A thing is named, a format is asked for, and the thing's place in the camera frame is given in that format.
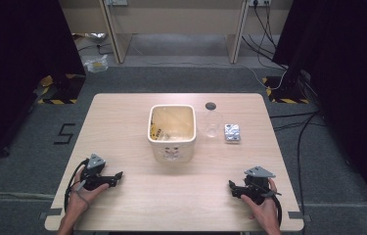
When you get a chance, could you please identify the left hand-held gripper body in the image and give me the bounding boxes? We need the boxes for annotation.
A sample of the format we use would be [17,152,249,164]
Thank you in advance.
[79,153,111,192]

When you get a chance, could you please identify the white wall socket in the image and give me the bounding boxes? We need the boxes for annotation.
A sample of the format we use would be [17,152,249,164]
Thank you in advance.
[104,0,129,7]
[248,0,273,7]

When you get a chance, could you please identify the silver pill blister pack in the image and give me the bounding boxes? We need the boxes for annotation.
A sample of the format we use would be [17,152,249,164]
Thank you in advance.
[223,122,242,144]

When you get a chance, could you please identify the beige desk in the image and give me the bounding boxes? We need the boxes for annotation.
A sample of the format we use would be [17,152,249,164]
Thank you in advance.
[58,0,295,65]

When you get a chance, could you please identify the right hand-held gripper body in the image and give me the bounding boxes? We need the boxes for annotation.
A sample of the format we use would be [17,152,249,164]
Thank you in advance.
[242,165,283,206]

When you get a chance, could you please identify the black curtain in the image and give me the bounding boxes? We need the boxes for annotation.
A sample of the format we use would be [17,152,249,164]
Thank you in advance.
[0,0,87,174]
[271,0,367,223]

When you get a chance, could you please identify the black floor cables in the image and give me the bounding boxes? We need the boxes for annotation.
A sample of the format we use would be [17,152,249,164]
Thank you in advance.
[268,110,328,216]

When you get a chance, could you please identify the stand base with hazard tape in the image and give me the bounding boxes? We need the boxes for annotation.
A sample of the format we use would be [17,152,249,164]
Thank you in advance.
[36,73,87,106]
[261,75,311,105]

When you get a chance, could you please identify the crumpled silver foil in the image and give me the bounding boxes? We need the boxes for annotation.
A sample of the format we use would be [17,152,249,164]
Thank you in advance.
[72,31,109,44]

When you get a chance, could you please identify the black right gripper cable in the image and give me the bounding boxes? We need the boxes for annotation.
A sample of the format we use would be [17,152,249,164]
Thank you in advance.
[268,192,284,228]

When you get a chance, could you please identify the clear plastic bag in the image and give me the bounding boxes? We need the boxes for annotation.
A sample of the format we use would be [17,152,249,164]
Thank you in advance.
[83,54,110,73]

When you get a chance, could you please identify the person's left hand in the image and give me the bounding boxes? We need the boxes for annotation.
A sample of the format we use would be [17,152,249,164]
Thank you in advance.
[68,168,111,219]

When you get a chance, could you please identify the grey tape strip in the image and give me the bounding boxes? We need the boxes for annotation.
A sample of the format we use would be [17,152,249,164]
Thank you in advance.
[287,211,312,223]
[38,208,64,220]

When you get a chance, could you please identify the yellow packet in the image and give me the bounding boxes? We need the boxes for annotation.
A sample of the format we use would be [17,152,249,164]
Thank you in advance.
[149,117,163,141]

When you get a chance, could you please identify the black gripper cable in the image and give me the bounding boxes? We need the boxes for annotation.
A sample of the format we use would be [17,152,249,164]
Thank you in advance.
[63,159,89,213]
[268,192,284,228]

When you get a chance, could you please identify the clear plastic bottle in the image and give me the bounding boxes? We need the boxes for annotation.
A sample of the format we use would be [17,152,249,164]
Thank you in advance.
[203,110,223,138]

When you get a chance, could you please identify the person's right hand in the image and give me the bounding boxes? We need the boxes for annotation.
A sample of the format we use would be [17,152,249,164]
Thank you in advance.
[240,177,281,231]

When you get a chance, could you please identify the black cables from wall socket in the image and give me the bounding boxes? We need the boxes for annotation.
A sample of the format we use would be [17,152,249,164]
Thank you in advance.
[241,3,289,71]

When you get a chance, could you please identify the cream square trash bin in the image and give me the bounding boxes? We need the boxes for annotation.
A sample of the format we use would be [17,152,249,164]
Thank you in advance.
[147,104,198,165]

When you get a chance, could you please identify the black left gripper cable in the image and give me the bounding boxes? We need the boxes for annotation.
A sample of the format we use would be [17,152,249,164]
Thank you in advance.
[63,159,89,213]

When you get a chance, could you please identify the thin black floor cable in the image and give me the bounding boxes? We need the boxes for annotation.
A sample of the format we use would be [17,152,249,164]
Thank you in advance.
[77,42,115,56]

